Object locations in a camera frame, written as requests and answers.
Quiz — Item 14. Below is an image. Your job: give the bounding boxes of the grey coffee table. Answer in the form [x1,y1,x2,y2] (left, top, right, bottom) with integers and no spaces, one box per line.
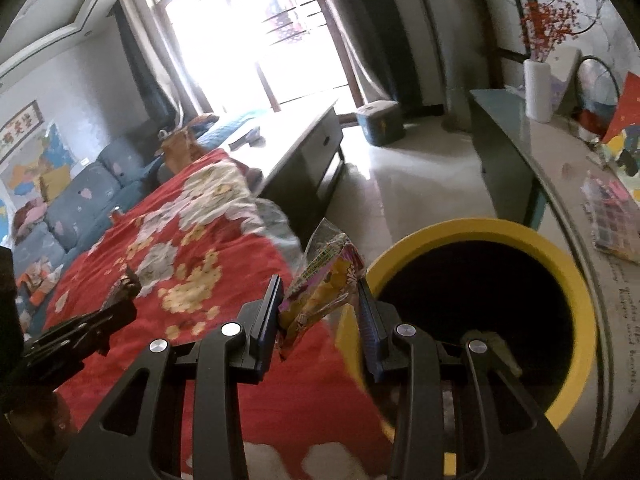
[227,98,347,242]

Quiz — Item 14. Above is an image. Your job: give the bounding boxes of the small flat packet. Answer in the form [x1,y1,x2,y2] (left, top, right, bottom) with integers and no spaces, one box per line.
[227,129,266,151]

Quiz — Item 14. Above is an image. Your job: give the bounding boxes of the framed calligraphy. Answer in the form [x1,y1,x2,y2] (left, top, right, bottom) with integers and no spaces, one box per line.
[0,100,41,164]

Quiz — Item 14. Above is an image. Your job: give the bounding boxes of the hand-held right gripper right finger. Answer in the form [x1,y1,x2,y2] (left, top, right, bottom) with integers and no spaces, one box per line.
[356,280,583,480]

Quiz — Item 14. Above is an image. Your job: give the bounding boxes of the brown bag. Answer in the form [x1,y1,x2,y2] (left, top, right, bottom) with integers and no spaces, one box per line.
[160,127,206,174]

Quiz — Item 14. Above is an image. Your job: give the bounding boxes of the clear bead organiser box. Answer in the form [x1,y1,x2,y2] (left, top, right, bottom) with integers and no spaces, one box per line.
[580,170,640,262]

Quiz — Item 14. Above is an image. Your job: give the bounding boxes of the blue sofa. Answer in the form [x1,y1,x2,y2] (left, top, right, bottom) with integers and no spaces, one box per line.
[10,110,271,332]

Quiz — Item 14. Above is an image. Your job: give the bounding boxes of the white paper bag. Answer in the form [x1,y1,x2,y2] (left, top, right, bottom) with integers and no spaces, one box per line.
[547,45,581,111]

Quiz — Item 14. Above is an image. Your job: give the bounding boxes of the pink plush pile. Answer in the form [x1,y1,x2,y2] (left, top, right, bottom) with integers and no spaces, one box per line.
[12,200,49,241]

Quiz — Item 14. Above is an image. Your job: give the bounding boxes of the yellow pillow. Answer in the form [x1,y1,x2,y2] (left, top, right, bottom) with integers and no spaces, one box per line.
[39,165,71,201]

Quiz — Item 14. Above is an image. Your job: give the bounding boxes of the colourful painting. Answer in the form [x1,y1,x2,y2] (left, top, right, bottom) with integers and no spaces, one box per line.
[600,71,640,202]

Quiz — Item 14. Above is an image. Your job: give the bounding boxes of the red berry branches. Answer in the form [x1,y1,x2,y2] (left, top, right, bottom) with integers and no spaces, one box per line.
[519,0,582,64]

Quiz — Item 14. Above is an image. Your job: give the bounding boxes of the white vase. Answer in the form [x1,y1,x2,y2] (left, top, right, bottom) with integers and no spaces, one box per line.
[522,59,554,124]

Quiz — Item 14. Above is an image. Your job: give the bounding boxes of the red floral blanket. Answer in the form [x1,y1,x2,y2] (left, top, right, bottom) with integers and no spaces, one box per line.
[42,149,397,480]

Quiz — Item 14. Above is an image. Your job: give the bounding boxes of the glass balcony door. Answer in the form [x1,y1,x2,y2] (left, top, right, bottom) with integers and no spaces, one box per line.
[132,0,362,112]

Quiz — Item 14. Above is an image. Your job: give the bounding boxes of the yellow round bin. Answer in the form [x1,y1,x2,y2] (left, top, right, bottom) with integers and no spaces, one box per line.
[334,217,612,480]

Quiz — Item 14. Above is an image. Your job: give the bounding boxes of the blue quilted mat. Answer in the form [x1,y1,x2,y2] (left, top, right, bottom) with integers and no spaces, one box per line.
[197,109,271,149]

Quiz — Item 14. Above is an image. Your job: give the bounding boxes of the standing air conditioner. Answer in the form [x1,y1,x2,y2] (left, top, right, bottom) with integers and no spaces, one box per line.
[415,0,497,132]

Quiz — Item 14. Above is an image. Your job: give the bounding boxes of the basket with black handle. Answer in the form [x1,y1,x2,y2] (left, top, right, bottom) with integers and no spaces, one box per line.
[575,54,622,137]

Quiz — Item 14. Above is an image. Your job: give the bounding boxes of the person's left forearm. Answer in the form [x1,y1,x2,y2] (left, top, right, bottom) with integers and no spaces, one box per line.
[0,392,77,480]

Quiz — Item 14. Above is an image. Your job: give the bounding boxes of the yellow snack packet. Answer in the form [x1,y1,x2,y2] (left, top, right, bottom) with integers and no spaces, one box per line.
[277,217,369,362]

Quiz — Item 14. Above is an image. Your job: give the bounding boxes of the country map poster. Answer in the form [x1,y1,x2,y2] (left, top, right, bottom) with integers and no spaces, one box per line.
[0,122,76,206]

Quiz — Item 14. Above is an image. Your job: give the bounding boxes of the grey curtain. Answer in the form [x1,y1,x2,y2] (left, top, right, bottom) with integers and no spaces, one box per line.
[320,0,447,117]
[112,0,212,127]

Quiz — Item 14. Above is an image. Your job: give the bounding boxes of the blue storage stool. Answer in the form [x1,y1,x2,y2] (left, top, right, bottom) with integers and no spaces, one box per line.
[355,100,405,146]

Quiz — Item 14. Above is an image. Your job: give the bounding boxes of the dark brown wrapper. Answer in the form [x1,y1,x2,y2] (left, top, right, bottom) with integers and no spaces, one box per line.
[102,267,142,312]

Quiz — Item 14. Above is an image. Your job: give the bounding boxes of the orange patterned cloth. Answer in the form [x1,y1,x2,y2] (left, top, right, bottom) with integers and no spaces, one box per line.
[15,255,64,312]

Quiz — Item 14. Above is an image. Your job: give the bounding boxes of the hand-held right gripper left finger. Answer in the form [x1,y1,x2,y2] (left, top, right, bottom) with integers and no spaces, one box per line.
[52,274,283,480]

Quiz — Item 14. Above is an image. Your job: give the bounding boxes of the television cabinet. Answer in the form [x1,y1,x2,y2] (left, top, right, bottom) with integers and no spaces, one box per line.
[467,88,640,480]

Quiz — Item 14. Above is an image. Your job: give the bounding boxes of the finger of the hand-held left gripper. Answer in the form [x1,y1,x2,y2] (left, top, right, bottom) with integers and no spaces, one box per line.
[89,300,138,357]

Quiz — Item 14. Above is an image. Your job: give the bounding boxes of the hanging laundry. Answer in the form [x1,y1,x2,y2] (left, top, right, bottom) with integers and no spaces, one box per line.
[259,0,312,47]

